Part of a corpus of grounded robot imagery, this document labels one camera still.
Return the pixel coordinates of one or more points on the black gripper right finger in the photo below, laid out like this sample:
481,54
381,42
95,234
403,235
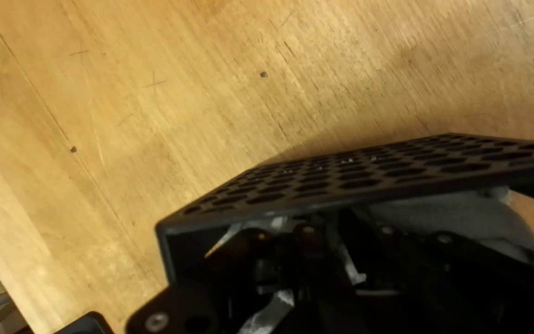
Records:
444,284

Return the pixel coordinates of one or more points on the white towel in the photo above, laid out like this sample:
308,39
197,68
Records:
481,215

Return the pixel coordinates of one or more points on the black perforated box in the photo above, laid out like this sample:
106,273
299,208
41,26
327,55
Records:
410,167

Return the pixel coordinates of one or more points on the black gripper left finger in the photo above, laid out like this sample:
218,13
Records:
256,282

